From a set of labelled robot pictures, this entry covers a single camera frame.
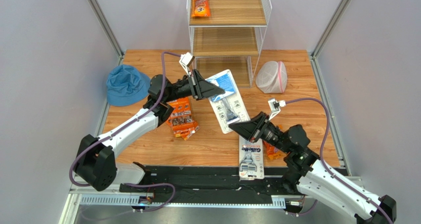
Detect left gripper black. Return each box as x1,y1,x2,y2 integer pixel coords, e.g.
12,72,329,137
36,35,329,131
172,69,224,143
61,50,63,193
165,70,225,104

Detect blue card razor blister pack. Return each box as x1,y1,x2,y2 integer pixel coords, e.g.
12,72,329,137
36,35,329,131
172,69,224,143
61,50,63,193
206,69,250,134

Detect white Gillette razor pack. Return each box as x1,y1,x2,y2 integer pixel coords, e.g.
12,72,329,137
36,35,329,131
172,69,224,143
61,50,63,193
239,136,265,180

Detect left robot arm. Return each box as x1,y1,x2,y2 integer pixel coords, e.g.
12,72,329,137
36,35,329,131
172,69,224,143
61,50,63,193
69,69,225,191

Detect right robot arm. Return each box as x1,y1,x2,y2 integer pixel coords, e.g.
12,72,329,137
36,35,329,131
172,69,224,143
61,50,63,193
229,112,397,224

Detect orange razor bag on shelf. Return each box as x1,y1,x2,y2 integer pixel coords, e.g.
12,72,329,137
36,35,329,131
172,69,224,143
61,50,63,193
191,0,211,17

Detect orange razor bag left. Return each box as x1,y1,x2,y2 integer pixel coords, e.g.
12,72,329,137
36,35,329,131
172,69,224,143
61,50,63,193
262,141,285,160

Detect top orange razor box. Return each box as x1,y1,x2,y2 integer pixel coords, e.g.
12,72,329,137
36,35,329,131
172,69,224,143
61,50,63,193
166,97,197,133

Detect orange razor box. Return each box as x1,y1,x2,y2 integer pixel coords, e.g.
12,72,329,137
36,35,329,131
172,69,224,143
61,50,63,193
166,119,200,140
166,97,197,133

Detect lower orange razor box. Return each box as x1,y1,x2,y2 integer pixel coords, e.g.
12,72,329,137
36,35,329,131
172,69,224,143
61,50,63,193
166,119,200,140

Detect white mesh laundry bag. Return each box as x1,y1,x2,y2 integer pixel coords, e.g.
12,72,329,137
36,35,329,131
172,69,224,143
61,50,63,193
255,61,288,93

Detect blue bucket hat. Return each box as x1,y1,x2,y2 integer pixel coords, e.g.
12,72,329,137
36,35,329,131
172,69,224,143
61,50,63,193
106,64,151,107

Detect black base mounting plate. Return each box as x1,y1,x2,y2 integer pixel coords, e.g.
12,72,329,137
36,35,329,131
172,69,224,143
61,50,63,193
140,165,302,205

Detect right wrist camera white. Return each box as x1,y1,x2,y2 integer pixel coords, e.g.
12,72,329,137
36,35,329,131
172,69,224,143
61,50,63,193
268,98,286,120

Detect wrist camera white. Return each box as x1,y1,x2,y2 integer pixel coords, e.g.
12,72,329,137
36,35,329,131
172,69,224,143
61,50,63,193
268,98,286,120
179,52,195,75

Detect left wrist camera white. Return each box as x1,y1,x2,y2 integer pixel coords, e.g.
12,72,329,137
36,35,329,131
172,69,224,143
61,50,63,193
179,52,195,75

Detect white wire shelf rack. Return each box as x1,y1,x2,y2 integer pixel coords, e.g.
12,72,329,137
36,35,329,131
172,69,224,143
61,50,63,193
186,0,272,88

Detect aluminium rail frame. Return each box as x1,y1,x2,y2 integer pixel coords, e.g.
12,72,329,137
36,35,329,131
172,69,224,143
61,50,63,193
59,171,366,224

